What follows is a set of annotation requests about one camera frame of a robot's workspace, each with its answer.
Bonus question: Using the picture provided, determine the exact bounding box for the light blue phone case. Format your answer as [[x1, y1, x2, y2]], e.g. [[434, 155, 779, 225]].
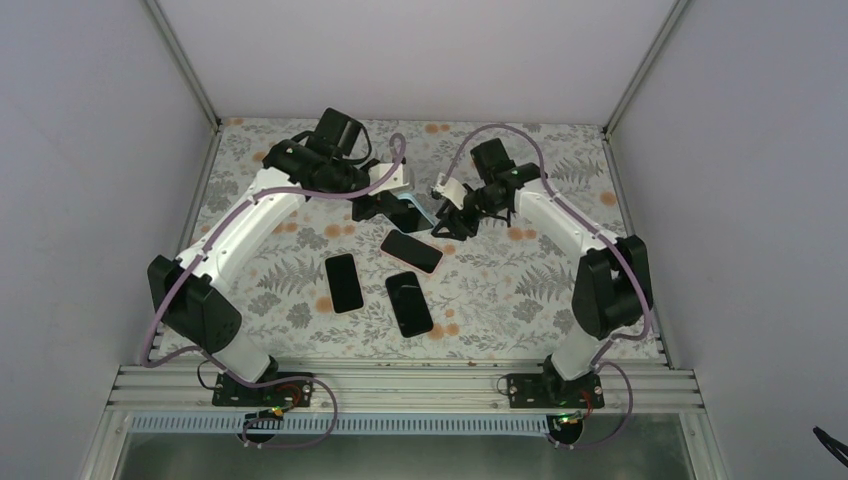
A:
[[397, 193, 436, 226]]

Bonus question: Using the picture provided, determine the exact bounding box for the blue smartphone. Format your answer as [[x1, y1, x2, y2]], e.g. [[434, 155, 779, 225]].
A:
[[390, 200, 434, 234]]

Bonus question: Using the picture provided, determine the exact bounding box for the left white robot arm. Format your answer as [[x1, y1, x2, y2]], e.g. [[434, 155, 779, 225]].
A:
[[140, 108, 411, 405]]

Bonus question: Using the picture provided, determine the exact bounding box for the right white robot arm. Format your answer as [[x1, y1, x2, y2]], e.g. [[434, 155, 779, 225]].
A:
[[432, 139, 653, 407]]

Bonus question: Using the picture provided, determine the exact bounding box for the phone in pink case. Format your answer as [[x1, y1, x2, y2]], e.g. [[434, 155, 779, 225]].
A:
[[379, 230, 444, 274]]

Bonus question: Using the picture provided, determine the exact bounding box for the black phone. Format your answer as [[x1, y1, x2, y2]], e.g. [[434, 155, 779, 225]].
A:
[[385, 271, 434, 338]]

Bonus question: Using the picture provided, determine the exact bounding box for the phone in peach case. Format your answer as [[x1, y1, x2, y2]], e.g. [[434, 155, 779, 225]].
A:
[[324, 253, 365, 314]]

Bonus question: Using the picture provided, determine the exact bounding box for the black object at corner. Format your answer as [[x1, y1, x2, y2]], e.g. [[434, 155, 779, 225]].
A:
[[812, 426, 848, 467]]

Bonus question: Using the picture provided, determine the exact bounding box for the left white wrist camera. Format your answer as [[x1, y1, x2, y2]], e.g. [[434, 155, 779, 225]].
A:
[[367, 163, 414, 196]]

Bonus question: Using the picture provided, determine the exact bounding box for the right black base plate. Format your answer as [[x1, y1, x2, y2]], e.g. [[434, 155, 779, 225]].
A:
[[505, 373, 605, 409]]

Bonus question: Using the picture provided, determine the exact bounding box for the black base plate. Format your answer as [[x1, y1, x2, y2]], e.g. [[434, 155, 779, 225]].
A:
[[505, 373, 605, 409], [211, 372, 314, 409]]

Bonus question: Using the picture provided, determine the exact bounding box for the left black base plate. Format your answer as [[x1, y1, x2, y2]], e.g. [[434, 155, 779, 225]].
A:
[[211, 372, 314, 409]]

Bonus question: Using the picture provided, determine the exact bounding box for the aluminium rail frame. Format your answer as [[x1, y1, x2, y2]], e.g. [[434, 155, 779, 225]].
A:
[[107, 359, 705, 414]]

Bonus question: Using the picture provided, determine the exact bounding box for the perforated cable duct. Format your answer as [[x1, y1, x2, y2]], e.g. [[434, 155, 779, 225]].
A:
[[129, 412, 549, 437]]

